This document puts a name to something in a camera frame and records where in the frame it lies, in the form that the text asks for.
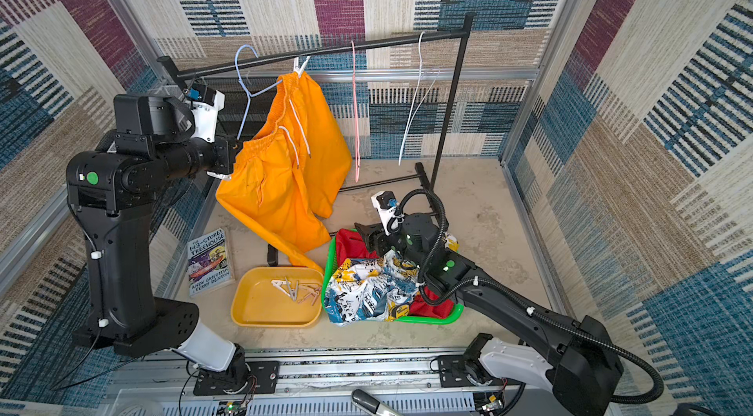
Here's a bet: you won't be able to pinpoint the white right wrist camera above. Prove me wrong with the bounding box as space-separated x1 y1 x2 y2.
371 191 398 236

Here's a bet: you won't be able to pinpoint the red shorts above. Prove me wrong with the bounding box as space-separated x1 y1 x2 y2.
333 229 457 320

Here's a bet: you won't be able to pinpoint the colourful book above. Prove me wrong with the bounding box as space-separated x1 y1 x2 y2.
186 228 235 298

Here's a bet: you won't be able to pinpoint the white plastic hanger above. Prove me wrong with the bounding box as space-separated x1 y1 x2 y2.
398 31 427 166

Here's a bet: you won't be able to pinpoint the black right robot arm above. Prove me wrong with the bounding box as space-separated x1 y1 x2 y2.
354 213 624 415

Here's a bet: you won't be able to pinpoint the black clothes rack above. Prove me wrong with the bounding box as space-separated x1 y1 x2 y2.
156 11 476 267

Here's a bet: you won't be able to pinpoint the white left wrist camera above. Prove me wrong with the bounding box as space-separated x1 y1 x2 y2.
184 85 226 144

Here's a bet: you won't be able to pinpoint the pink wire hanger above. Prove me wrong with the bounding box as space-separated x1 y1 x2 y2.
350 41 361 184

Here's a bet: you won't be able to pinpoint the white blue patterned shorts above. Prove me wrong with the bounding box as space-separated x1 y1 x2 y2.
322 233 460 326

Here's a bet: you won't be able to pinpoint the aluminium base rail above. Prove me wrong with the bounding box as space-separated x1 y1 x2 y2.
98 347 518 415

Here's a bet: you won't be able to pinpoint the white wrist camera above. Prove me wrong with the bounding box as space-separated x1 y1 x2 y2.
184 85 226 144
371 191 398 236

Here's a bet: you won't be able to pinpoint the black corrugated cable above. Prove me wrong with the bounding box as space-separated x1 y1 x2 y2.
395 187 666 405

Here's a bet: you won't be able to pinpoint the black wire shoe shelf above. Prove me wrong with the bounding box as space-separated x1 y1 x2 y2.
215 80 276 142

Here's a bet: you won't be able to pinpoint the blue wire hanger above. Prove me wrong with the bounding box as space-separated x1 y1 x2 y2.
233 44 282 141

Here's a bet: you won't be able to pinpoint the yellow plastic tray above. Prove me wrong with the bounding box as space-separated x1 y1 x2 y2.
231 266 324 328

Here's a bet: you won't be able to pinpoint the green plastic basket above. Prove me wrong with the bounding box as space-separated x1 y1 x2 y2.
320 227 466 326

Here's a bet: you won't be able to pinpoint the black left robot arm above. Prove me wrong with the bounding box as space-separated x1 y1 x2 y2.
66 90 240 373

